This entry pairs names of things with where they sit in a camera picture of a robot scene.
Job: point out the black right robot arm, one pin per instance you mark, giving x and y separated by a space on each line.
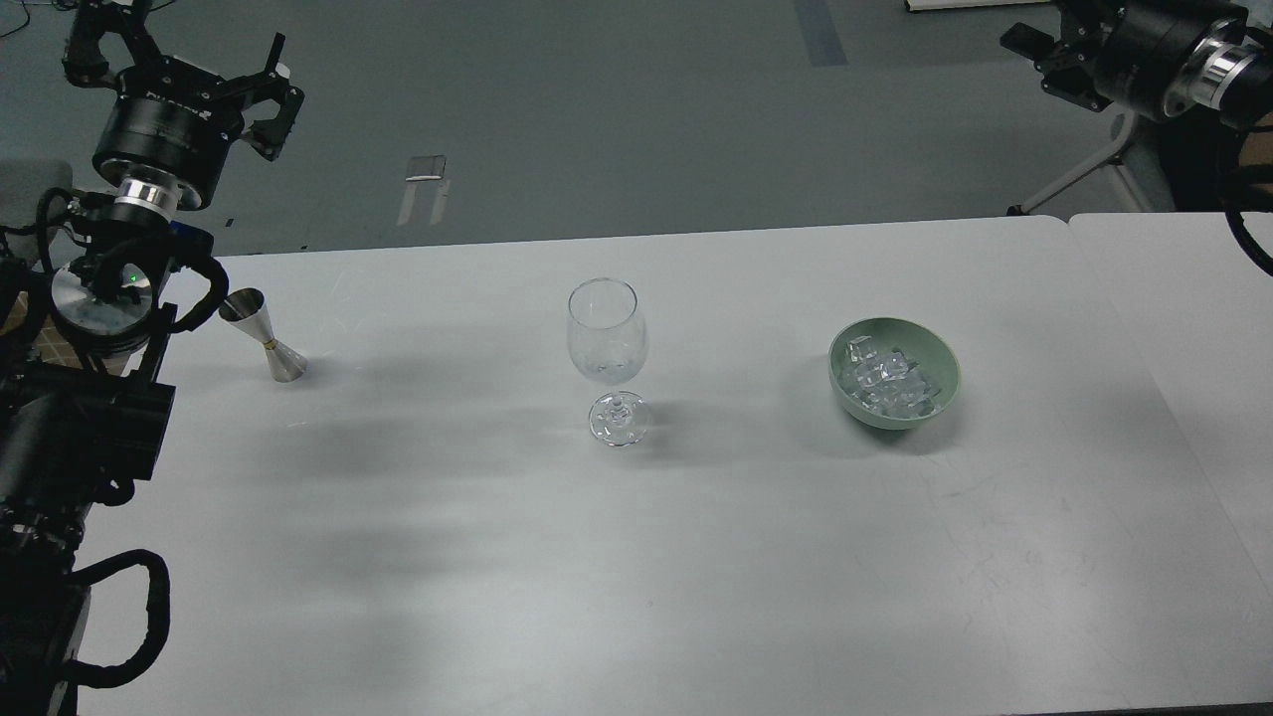
1242 154

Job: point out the beige checked cushion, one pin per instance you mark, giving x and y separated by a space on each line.
50 345

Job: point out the steel cocktail jigger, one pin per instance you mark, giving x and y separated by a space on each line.
247 310

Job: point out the pile of ice cubes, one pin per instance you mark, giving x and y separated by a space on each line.
886 382

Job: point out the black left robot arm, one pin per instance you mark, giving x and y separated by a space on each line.
94 287

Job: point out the clear wine glass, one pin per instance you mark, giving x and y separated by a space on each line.
607 341

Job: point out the silver floor plate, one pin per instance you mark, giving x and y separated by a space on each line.
425 169

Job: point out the grey chair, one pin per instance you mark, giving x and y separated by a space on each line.
23 181

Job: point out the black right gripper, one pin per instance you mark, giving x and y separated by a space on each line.
1159 59

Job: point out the green bowl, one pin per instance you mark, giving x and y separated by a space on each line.
918 343

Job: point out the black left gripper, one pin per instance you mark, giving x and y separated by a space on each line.
164 134

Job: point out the white office chair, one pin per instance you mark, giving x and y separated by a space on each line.
1126 166

